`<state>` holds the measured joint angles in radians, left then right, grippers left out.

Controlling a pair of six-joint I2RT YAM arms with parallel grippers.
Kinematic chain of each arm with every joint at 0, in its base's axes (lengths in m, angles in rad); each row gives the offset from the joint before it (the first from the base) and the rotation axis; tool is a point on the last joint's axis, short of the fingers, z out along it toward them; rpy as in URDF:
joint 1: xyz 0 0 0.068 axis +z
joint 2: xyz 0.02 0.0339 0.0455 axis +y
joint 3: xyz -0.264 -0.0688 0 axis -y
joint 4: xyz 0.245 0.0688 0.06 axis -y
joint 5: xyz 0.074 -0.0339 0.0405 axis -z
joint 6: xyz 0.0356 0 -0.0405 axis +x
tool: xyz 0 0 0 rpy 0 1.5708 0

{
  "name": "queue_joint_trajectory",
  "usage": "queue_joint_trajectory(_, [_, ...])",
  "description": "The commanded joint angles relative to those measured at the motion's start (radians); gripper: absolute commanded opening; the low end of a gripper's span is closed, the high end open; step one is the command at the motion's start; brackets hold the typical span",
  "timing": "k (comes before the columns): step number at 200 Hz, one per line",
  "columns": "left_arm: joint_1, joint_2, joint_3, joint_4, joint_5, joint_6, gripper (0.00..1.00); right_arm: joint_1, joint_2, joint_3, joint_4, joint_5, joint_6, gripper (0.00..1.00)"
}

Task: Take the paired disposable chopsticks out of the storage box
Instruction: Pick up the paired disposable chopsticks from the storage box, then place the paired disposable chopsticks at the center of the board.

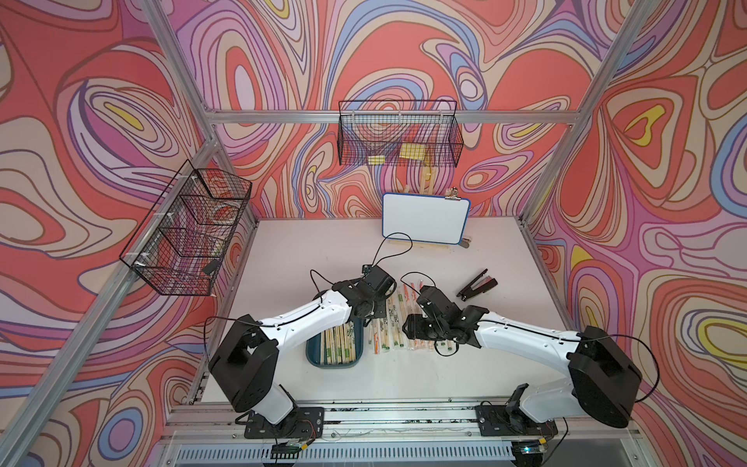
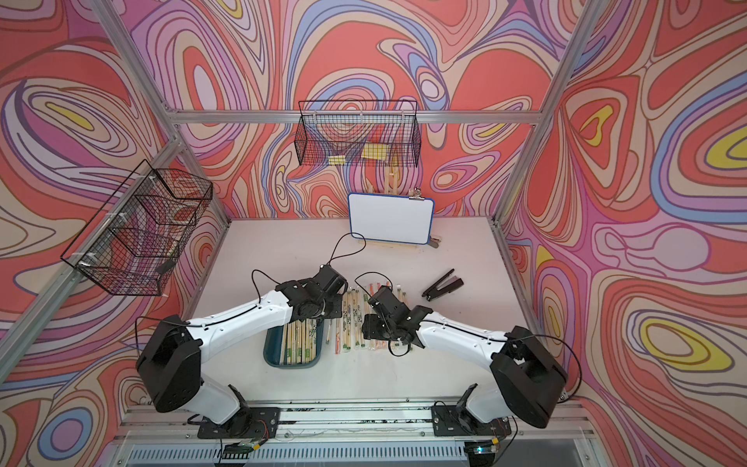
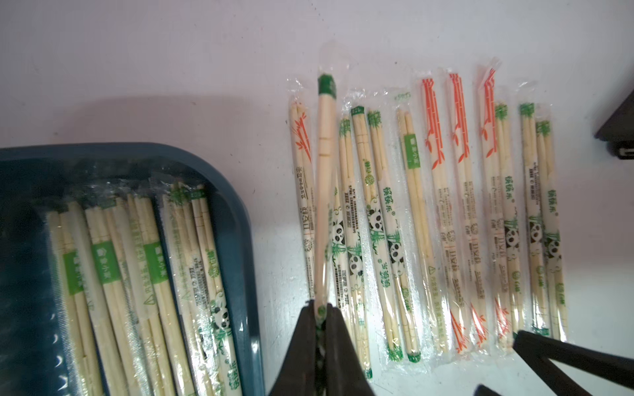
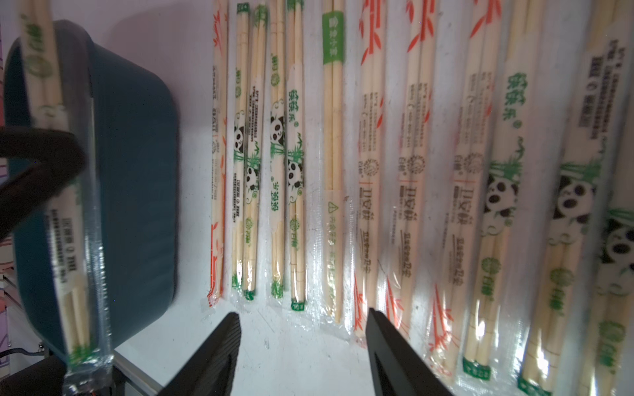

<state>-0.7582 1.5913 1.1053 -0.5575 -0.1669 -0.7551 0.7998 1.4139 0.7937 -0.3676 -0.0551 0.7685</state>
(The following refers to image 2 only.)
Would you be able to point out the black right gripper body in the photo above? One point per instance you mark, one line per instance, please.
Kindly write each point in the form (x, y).
(379, 330)

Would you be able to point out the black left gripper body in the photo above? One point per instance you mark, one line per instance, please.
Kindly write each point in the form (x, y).
(330, 308)

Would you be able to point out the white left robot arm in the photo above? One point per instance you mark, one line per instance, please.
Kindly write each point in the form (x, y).
(171, 363)

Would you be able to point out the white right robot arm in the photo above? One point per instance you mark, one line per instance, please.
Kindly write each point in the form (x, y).
(527, 380)

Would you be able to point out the teal plastic storage box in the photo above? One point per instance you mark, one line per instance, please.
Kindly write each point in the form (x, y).
(294, 346)

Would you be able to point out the black stapler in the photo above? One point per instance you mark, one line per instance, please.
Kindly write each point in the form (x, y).
(445, 285)

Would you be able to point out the small white whiteboard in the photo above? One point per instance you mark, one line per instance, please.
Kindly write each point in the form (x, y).
(391, 219)

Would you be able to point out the wooden whiteboard stand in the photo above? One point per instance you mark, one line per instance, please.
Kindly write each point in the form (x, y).
(391, 181)

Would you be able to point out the black wire basket back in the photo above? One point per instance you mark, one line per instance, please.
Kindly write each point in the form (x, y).
(358, 133)

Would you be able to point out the black wire basket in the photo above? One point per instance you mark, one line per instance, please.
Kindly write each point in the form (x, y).
(358, 133)
(133, 243)

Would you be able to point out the black wire basket left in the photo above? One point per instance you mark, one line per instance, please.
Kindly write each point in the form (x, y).
(133, 243)

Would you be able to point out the aluminium frame post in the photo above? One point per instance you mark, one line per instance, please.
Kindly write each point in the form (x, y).
(119, 36)

